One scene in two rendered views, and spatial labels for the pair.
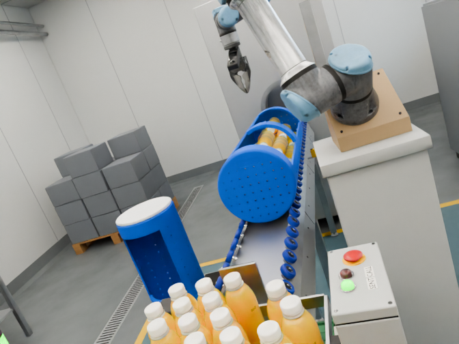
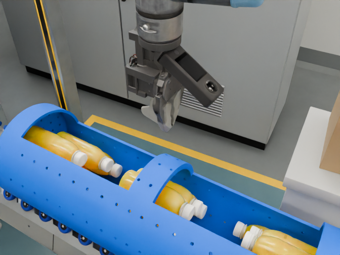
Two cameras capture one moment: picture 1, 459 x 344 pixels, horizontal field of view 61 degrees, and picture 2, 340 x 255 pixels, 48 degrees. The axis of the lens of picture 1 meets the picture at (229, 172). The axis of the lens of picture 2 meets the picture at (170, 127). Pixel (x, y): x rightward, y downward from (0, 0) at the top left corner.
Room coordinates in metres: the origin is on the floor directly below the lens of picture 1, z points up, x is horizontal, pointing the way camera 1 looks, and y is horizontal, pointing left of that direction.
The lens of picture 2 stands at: (1.57, 0.35, 1.91)
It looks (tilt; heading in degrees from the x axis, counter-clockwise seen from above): 43 degrees down; 283
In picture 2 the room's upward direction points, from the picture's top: straight up
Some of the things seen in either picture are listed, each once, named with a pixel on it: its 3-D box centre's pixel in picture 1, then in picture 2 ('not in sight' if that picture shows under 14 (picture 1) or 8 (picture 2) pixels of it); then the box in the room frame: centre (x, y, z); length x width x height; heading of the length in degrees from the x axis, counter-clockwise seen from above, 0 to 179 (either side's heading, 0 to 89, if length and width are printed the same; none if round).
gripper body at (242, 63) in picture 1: (236, 58); (156, 63); (1.72, -0.20, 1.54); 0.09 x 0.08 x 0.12; 162
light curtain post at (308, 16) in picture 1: (344, 146); (73, 123); (2.22, -0.70, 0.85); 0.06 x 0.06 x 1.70; 72
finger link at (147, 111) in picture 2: (241, 83); (155, 115); (1.72, -0.18, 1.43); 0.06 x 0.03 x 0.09; 162
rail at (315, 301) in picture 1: (243, 313); not in sight; (0.82, 0.09, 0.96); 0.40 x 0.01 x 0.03; 72
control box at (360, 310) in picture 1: (363, 296); not in sight; (0.61, -0.15, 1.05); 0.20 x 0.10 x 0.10; 162
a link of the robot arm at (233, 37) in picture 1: (229, 39); (158, 23); (1.71, -0.19, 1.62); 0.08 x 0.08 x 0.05
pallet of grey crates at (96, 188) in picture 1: (111, 188); not in sight; (4.89, 1.49, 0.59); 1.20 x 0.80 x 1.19; 76
